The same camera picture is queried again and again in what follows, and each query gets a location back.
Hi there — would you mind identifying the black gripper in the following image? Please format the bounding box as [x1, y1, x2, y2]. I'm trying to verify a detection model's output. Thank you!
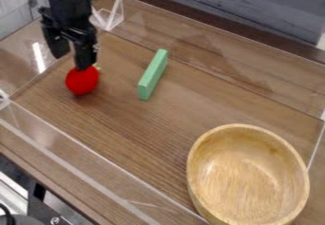
[39, 0, 97, 70]

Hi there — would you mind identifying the red toy strawberry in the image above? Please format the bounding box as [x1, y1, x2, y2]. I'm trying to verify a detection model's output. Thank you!
[64, 66, 99, 95]

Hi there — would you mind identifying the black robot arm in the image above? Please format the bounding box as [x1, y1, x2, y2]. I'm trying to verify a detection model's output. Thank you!
[39, 0, 97, 71]

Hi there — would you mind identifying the green rectangular block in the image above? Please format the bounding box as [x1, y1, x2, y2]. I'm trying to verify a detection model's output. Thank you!
[137, 48, 168, 101]

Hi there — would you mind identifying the light wooden bowl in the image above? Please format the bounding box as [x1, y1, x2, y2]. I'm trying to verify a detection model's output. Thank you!
[187, 123, 310, 225]

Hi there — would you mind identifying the clear acrylic corner bracket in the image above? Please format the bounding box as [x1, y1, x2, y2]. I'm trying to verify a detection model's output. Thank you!
[89, 0, 124, 31]

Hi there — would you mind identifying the clear acrylic tray wall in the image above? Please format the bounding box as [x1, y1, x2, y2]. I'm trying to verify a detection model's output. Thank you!
[0, 90, 208, 225]

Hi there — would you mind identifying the black metal table bracket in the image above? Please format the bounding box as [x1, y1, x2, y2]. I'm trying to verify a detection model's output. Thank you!
[26, 180, 87, 225]

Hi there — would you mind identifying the black cable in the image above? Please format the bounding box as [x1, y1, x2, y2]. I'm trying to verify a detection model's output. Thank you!
[0, 203, 16, 225]

